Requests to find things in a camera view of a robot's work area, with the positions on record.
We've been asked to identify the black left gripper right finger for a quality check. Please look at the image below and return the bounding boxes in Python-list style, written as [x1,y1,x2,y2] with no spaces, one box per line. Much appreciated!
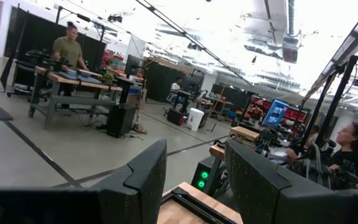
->
[224,139,358,224]

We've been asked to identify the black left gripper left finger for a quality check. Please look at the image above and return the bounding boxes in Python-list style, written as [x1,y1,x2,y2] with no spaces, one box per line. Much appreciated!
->
[0,139,168,224]

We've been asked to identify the black computer green lights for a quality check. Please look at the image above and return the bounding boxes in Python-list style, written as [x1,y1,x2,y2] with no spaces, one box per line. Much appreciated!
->
[191,155,226,196]

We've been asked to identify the wooden top workbench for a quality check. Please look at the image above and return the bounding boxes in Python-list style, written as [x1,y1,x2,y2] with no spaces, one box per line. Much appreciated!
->
[209,126,260,162]

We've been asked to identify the black floor cabinet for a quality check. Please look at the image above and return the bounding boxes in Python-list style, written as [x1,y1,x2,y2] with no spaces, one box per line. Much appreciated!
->
[106,104,138,139]

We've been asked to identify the blue monitor screen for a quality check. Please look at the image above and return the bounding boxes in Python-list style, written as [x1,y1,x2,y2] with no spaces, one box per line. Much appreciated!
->
[261,98,290,127]

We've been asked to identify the red storage bins rack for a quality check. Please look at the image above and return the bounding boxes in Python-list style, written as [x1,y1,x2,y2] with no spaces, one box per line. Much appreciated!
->
[250,96,309,125]

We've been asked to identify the black box with red side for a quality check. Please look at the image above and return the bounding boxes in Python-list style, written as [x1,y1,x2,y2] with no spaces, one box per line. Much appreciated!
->
[166,108,185,126]

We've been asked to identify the person seated behind robot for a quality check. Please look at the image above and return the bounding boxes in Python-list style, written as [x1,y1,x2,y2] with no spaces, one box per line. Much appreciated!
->
[286,121,358,188]

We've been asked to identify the white trash bin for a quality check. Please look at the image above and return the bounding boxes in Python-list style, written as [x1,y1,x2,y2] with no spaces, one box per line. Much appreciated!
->
[186,108,205,132]

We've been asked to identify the black desk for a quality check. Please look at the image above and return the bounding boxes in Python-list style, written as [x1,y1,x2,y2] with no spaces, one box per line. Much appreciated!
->
[172,90,198,113]

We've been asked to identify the person seated at desk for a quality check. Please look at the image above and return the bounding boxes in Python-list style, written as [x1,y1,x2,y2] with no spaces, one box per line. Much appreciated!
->
[166,77,183,104]

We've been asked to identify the hanging ceiling unit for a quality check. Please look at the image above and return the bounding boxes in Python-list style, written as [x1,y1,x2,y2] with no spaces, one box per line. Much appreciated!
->
[282,36,300,64]

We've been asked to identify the person standing at workbench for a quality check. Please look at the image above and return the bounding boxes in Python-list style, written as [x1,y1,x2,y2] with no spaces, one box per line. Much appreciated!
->
[52,21,89,110]

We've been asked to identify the coiled floor cable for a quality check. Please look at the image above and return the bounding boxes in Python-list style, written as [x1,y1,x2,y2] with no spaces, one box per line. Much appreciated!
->
[132,123,149,135]

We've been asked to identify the black table frame rail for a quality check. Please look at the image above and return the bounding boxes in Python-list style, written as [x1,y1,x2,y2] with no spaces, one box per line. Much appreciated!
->
[157,185,239,224]

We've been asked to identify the black rig post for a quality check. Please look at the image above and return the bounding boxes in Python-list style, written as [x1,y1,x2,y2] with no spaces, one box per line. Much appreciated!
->
[314,55,358,147]

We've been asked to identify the grey frame wooden workbench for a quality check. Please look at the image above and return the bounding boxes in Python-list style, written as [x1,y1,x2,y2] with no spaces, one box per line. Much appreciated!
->
[28,65,124,126]

